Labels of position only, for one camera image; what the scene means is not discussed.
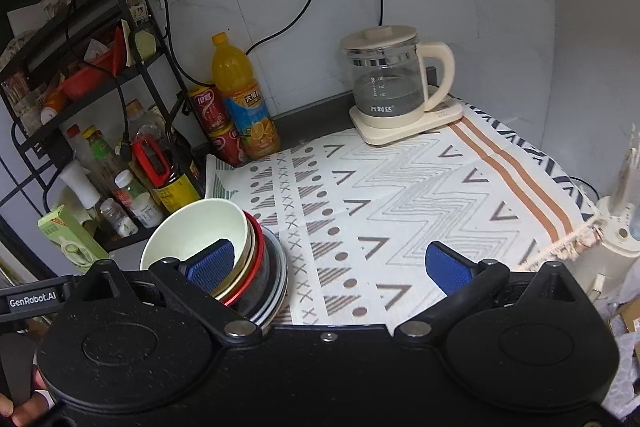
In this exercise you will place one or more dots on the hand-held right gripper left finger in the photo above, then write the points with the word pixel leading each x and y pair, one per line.
pixel 210 267

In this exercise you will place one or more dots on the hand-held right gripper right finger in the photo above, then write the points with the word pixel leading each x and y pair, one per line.
pixel 450 272

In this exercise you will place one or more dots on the pale green bowl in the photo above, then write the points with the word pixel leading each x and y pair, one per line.
pixel 200 222

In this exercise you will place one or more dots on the red-rimmed bowl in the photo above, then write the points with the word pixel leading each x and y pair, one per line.
pixel 256 252

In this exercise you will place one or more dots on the person's left hand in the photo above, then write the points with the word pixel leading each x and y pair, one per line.
pixel 27 409

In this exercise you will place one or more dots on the green carton box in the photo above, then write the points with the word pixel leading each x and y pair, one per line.
pixel 70 239

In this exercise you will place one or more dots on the dark bottle with yellow label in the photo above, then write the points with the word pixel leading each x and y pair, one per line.
pixel 175 192

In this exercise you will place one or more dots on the small white-capped jar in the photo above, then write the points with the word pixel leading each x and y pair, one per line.
pixel 147 209
pixel 130 189
pixel 117 217

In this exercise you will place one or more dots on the patterned table cloth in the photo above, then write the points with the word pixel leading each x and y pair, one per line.
pixel 400 187

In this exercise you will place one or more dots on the red drink can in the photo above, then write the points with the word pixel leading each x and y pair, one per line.
pixel 207 107
pixel 227 144

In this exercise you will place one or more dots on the white plastic bottle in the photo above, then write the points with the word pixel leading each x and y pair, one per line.
pixel 80 182

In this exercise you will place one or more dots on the cream kettle base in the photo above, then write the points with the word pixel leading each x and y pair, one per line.
pixel 400 127

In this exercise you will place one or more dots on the clear plastic bottle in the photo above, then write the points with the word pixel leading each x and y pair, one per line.
pixel 145 122

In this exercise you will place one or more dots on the black metal rack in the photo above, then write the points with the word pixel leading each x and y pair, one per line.
pixel 30 139

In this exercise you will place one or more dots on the cream countertop appliance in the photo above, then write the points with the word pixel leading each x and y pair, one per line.
pixel 615 237

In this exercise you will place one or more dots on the orange juice bottle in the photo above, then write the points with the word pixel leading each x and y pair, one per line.
pixel 240 97

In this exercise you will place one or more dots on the cardboard box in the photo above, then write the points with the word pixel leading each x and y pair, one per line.
pixel 625 317

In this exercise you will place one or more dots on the white plastic bag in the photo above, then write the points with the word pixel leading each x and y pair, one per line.
pixel 625 372

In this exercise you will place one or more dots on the glass kettle with cream lid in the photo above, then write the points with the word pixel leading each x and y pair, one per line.
pixel 385 77

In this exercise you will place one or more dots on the red plastic container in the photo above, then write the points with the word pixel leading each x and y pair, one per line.
pixel 80 84

